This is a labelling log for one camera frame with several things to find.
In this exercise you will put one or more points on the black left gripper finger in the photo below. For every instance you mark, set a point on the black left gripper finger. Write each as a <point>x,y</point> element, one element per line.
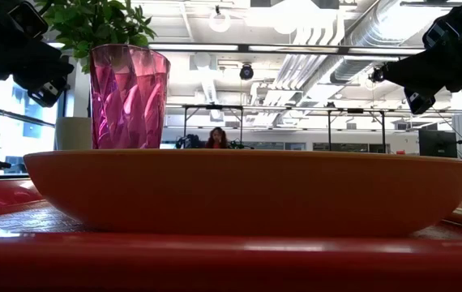
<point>48,93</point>

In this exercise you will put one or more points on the red plastic tray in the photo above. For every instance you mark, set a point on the red plastic tray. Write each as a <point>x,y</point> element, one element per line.
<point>215,263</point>

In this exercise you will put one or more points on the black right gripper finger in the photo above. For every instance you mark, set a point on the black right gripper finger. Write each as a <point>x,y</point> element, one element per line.
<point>420,103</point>

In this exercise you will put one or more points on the person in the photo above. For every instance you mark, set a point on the person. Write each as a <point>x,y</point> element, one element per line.
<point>216,139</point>

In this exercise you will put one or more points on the green leafy potted plant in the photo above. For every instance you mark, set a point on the green leafy potted plant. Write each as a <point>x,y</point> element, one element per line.
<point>93,24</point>

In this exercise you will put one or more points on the long ceiling light bar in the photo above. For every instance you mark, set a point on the long ceiling light bar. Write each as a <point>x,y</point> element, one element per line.
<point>279,48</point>

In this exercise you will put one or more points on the cream plant pot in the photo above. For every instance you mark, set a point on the cream plant pot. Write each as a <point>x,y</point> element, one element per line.
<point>73,134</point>

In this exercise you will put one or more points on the black computer monitor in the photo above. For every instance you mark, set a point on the black computer monitor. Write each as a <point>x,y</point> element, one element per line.
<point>437,144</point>

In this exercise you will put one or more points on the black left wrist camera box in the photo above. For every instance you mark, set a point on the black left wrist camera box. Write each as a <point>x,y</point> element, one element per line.
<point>30,18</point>

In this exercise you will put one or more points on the black hanging camera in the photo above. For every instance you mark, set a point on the black hanging camera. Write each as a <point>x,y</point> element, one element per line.
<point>376,76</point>
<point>246,71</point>

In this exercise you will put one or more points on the silver ventilation duct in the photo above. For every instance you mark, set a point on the silver ventilation duct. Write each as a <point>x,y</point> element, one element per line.
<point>377,36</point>

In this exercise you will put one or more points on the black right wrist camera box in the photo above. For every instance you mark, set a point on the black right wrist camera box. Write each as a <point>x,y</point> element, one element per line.
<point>439,28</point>

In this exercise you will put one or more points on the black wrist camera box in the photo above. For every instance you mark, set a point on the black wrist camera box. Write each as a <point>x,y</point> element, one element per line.
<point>30,18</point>
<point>439,28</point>

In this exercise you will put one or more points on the orange plastic bowl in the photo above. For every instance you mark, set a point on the orange plastic bowl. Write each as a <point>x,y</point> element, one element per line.
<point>251,190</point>

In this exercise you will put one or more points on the pink faceted plastic cup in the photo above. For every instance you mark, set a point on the pink faceted plastic cup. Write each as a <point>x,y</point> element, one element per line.
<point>127,101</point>

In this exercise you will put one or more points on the black background robot arm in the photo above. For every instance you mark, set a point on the black background robot arm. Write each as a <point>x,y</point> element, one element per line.
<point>240,145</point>
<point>190,142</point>

